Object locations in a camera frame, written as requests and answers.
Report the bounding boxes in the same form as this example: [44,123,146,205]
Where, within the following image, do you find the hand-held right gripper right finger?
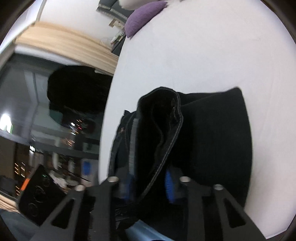
[165,171,266,241]

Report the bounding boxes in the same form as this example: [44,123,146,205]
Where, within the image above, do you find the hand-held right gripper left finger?
[28,171,137,241]

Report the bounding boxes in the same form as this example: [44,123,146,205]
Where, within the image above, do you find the black pants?
[108,86,253,234]

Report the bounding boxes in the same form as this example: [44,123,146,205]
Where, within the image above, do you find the light blue cloth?
[125,220,178,241]

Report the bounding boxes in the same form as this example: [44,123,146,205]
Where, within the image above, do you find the dark glass window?
[0,52,111,186]

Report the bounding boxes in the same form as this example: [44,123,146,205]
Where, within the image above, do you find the hanging dark garment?
[47,65,114,116]

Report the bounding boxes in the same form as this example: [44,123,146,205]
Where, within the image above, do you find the dark grey nightstand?
[111,38,126,53]

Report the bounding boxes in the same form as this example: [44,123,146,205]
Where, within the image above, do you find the white bed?
[98,0,296,239]

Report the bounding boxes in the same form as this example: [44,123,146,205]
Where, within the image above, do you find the beige curtain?
[15,22,119,75]

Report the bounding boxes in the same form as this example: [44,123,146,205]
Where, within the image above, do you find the purple cushion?
[124,1,168,39]

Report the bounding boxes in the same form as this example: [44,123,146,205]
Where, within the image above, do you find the large cream pillow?
[118,0,185,11]

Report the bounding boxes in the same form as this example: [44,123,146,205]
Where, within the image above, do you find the grey padded headboard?
[96,0,131,22]

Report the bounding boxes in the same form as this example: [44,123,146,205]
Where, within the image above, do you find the white cables and gadgets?
[102,31,125,45]

